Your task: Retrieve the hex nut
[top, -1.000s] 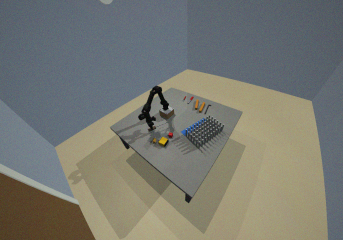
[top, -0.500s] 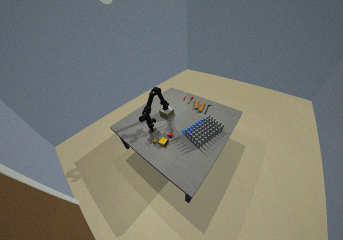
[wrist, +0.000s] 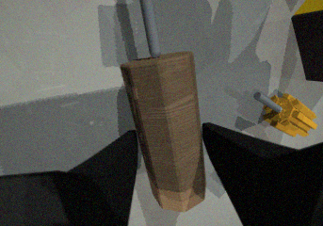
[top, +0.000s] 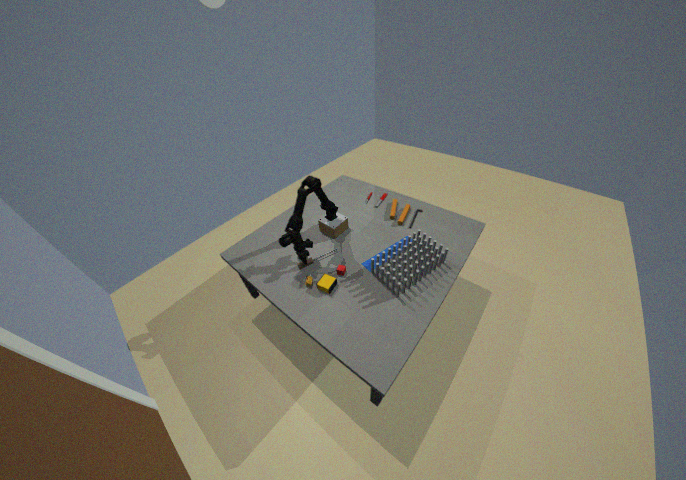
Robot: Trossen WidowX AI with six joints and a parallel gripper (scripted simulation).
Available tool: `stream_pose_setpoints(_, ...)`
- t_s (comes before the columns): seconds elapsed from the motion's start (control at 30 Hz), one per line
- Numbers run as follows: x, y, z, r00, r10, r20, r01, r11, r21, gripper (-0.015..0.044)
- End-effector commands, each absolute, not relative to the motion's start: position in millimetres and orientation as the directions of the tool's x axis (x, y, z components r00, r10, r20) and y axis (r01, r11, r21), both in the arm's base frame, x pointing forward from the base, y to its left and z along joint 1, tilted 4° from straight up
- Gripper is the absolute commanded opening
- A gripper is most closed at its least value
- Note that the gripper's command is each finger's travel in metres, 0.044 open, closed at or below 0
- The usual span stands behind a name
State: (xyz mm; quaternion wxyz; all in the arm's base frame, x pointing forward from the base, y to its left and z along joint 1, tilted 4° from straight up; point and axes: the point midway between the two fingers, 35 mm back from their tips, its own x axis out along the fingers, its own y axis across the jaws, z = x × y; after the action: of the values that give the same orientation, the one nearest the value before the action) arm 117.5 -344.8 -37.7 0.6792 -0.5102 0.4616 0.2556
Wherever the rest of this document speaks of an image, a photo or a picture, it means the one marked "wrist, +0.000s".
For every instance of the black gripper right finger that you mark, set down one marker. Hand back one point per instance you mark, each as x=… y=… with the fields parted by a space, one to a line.
x=268 y=184

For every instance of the yellow and black block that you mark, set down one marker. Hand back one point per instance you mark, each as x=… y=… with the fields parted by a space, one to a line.
x=308 y=26

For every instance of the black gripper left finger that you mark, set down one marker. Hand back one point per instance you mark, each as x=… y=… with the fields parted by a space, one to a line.
x=97 y=192

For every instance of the brown wooden tool handle with grey shaft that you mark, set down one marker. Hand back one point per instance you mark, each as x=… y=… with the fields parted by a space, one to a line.
x=163 y=97

